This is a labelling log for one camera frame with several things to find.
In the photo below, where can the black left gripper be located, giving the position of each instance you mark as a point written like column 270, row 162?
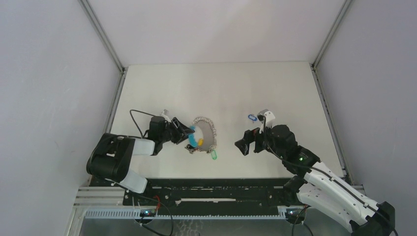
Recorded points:
column 180, row 135

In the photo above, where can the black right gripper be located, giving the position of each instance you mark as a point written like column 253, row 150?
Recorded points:
column 250, row 136

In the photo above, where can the blue key tag with key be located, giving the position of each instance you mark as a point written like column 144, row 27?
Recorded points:
column 253, row 118

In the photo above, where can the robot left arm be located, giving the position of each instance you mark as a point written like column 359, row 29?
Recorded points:
column 111, row 158

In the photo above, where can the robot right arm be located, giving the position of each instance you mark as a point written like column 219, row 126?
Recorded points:
column 315, row 185

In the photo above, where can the green key tag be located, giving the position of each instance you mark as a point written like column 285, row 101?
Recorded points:
column 213, row 154

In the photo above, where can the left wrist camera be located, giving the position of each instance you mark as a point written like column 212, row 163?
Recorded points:
column 165, row 115

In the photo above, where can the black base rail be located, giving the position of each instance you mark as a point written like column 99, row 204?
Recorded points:
column 214, row 197

